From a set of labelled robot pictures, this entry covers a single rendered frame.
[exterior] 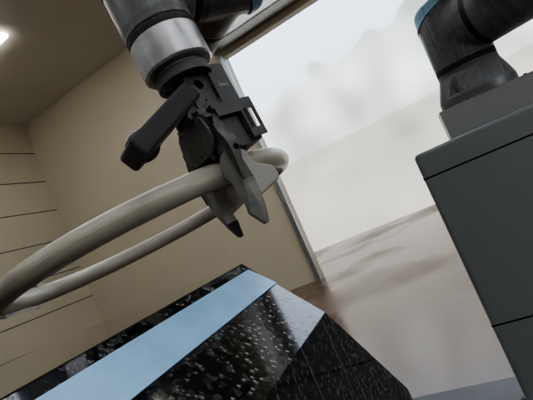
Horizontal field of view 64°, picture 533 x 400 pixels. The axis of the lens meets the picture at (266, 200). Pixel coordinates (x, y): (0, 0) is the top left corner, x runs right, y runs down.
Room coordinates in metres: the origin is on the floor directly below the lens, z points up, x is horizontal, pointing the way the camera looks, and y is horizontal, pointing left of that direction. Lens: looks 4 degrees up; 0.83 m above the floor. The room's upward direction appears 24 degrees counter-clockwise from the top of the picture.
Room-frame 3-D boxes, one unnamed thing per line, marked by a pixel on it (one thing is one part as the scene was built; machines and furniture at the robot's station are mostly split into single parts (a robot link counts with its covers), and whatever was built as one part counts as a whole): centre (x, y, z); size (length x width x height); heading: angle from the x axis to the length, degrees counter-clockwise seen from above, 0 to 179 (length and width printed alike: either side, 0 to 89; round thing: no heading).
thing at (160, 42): (0.52, 0.04, 1.07); 0.10 x 0.09 x 0.05; 38
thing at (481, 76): (1.10, -0.62, 0.98); 0.19 x 0.19 x 0.10
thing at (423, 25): (1.08, -0.62, 1.11); 0.17 x 0.15 x 0.18; 30
